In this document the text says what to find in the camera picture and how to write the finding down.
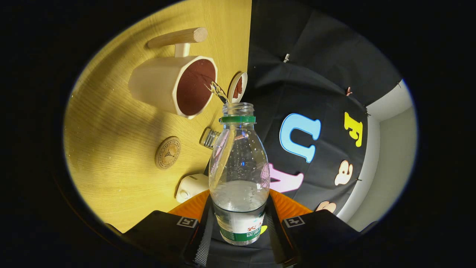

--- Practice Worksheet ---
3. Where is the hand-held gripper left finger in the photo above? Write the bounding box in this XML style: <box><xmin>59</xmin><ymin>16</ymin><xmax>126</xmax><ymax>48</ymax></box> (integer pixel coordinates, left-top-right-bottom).
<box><xmin>123</xmin><ymin>190</ymin><xmax>214</xmax><ymax>267</ymax></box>

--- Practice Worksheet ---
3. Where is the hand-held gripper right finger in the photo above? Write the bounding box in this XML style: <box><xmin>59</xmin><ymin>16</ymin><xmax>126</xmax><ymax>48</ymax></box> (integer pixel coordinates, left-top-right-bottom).
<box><xmin>266</xmin><ymin>189</ymin><xmax>361</xmax><ymax>267</ymax></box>

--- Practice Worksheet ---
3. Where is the clear plastic bottle green ring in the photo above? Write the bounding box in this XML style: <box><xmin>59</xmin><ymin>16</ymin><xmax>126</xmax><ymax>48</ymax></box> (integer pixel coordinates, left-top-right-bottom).
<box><xmin>208</xmin><ymin>102</ymin><xmax>270</xmax><ymax>246</ymax></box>

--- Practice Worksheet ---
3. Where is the round wooden coaster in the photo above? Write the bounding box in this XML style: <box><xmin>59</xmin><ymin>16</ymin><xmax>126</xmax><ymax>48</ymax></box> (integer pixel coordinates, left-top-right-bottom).
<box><xmin>155</xmin><ymin>136</ymin><xmax>181</xmax><ymax>170</ymax></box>

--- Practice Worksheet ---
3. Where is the beige cup with wooden handle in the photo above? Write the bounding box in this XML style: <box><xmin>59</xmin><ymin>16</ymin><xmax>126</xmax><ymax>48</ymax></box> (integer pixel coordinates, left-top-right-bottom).
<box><xmin>128</xmin><ymin>27</ymin><xmax>218</xmax><ymax>119</ymax></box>

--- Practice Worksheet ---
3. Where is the white toaster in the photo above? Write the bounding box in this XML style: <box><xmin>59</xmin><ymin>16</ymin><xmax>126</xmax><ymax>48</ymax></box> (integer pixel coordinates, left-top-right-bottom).
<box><xmin>176</xmin><ymin>173</ymin><xmax>209</xmax><ymax>204</ymax></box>

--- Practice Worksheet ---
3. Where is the wooden table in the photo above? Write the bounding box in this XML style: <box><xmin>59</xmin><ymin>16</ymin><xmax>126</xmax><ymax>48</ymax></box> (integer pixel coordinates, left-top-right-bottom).
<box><xmin>63</xmin><ymin>0</ymin><xmax>253</xmax><ymax>233</ymax></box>

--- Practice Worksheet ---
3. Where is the black backdrop cloth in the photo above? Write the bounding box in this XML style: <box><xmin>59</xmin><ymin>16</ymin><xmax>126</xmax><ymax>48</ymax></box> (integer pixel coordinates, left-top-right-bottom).
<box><xmin>205</xmin><ymin>0</ymin><xmax>404</xmax><ymax>267</ymax></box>

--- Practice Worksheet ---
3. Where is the small white plate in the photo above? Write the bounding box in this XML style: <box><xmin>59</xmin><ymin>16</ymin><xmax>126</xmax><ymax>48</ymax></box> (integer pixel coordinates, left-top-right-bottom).
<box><xmin>228</xmin><ymin>72</ymin><xmax>248</xmax><ymax>103</ymax></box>

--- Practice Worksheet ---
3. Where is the wire mesh holder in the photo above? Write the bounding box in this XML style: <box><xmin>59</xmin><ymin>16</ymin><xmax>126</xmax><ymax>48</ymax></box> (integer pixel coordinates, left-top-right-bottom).
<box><xmin>199</xmin><ymin>128</ymin><xmax>221</xmax><ymax>150</ymax></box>

